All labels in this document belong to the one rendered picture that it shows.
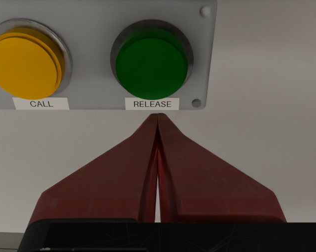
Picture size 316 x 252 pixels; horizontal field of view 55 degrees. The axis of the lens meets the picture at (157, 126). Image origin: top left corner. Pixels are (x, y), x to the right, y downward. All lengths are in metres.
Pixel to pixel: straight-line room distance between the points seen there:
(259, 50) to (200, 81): 0.12
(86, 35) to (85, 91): 0.04
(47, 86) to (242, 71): 0.19
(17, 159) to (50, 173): 0.04
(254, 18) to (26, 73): 0.19
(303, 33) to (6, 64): 0.24
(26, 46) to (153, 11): 0.07
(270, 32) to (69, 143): 0.24
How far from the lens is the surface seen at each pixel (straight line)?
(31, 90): 0.19
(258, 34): 0.29
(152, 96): 0.18
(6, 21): 0.19
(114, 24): 0.17
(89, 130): 0.34
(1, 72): 0.19
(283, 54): 0.31
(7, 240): 2.23
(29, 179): 0.41
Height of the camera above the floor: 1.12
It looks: 54 degrees down
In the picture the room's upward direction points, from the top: 180 degrees clockwise
